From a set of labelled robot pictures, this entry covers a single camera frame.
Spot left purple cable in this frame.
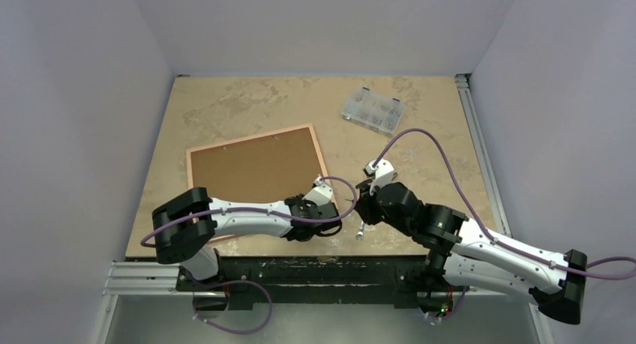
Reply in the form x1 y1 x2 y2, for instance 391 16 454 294
139 176 359 248

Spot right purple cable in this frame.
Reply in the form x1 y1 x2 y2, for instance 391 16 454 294
372 128 636 282

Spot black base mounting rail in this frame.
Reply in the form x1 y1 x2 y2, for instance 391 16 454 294
175 255 465 311

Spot silver combination wrench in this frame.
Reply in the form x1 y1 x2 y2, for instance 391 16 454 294
355 222 366 241

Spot pink picture frame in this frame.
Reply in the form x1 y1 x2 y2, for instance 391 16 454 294
185 124 328 203

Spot aluminium extrusion frame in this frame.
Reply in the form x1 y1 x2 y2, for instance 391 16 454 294
454 73 555 344

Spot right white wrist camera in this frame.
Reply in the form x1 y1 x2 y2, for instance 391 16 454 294
363 159 396 195

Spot clear plastic screw organizer box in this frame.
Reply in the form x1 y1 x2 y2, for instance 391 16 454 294
340 87 407 136

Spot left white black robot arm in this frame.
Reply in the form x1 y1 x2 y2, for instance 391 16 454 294
140 185 342 291

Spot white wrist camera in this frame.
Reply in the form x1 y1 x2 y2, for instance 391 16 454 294
363 159 396 195
303 175 334 206

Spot orange black pliers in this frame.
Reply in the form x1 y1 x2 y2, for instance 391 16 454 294
355 172 398 189

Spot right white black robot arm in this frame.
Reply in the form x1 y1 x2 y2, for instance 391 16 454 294
355 180 587 325

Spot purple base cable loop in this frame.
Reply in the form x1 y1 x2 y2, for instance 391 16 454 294
192 280 275 335

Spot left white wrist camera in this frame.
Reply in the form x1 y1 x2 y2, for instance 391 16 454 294
303 175 334 206

